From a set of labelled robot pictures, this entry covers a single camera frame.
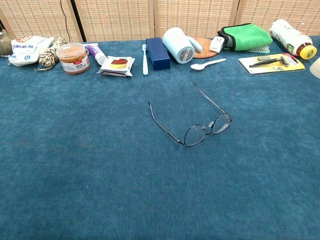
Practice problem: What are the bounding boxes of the black thin-frame eyeglasses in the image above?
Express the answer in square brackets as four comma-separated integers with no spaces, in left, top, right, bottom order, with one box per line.
[147,81,233,147]

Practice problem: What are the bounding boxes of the light blue toothbrush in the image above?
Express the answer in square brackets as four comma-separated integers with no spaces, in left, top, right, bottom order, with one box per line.
[141,44,149,76]

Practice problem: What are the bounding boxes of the white plastic spoon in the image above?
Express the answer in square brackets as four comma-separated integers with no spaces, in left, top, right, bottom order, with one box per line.
[190,58,227,71]

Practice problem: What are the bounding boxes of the dark blue rectangular box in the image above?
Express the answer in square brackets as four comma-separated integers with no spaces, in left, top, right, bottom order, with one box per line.
[145,37,172,72]

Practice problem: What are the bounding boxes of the white cake snack packet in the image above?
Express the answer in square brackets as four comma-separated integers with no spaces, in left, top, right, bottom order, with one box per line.
[96,55,136,78]

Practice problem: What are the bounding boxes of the blue carpet table cloth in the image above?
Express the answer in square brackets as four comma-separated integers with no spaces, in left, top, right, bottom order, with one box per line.
[0,35,320,240]

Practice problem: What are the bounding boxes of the light blue mug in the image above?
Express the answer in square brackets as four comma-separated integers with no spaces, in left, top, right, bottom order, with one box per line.
[162,26,203,65]

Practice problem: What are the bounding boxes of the round woven brown coaster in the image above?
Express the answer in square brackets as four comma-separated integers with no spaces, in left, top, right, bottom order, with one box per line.
[192,36,221,60]

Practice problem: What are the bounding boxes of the small white box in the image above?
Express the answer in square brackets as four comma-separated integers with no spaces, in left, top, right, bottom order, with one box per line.
[209,35,224,54]

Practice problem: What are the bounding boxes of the purple white toothpaste tube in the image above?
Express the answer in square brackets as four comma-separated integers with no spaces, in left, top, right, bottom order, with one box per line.
[84,42,108,66]

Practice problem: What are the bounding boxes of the plastic jar brown powder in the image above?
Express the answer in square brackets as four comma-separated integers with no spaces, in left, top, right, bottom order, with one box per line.
[55,42,91,76]

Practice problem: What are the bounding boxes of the bamboo folding screen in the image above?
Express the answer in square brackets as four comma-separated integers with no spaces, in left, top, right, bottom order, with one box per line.
[0,0,320,43]

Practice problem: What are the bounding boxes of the folded green towel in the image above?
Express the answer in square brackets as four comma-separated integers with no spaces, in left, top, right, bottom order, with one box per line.
[216,23,274,52]

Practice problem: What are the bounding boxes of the pale green scrub brush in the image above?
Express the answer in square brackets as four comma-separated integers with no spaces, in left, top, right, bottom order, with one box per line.
[246,45,271,54]

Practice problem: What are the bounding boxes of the razor in yellow blister pack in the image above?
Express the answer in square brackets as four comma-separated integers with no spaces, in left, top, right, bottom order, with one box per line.
[238,53,306,75]

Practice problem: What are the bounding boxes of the black tripod pole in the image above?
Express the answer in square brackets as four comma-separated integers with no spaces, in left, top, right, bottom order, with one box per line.
[70,0,87,43]

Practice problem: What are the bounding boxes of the white printed powder bag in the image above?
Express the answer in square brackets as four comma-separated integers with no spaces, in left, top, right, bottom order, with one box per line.
[7,35,55,67]

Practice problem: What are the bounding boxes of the white bottle yellow cap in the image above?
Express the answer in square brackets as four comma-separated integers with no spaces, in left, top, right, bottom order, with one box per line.
[269,18,318,60]

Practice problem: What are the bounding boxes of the beige upturned bowl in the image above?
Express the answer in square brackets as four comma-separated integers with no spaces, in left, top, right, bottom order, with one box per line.
[309,56,320,80]

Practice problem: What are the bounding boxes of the braided beige rope bundle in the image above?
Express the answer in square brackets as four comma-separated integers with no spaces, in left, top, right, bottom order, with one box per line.
[37,36,69,71]

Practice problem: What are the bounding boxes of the thin black hanging cable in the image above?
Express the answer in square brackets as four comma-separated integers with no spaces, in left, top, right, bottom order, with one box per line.
[59,0,72,42]

